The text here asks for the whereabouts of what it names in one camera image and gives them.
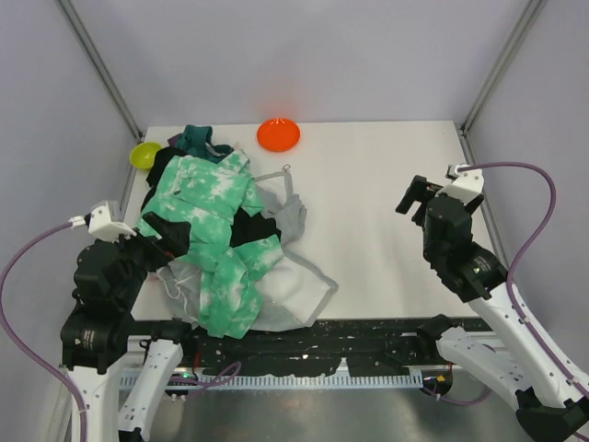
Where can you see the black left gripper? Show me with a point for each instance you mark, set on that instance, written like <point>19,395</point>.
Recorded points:
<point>150,240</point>

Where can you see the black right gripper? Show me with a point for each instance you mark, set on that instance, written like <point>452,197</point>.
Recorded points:
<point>423,201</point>

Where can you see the grey cloth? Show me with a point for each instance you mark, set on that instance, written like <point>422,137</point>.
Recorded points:
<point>282,204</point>

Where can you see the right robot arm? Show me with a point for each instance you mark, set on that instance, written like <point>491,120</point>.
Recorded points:
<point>546,390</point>

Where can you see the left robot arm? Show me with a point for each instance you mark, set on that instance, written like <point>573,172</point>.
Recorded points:
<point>108,280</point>

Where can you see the green tie-dye cloth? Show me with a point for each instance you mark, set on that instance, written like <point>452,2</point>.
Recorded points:
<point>208,196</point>

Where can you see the teal cloth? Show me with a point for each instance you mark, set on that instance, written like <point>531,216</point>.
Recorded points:
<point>197,141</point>

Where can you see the white mesh cloth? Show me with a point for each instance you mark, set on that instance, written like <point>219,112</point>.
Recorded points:
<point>293,293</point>

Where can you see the yellow-green bowl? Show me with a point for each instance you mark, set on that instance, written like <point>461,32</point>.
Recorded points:
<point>143,155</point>

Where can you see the orange plate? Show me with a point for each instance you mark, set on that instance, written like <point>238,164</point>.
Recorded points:
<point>278,135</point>

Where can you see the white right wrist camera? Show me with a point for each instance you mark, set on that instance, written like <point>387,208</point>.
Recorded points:
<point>466,183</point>

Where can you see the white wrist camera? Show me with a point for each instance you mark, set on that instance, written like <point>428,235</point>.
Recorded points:
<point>104,222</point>
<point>466,183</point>

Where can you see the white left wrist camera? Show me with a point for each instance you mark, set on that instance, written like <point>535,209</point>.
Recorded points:
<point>104,222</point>

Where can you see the black table front rail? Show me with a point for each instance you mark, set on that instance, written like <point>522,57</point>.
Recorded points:
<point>368,347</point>

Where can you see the right aluminium frame post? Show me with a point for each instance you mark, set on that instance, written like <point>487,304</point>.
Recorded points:
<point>512,46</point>

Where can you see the aluminium frame post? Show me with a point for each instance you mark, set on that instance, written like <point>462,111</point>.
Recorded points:
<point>79,28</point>
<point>512,46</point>

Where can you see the white slotted cable duct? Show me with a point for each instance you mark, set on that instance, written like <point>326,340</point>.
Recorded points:
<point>341,380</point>

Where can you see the left aluminium frame post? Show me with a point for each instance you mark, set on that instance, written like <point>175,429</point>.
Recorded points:
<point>79,28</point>

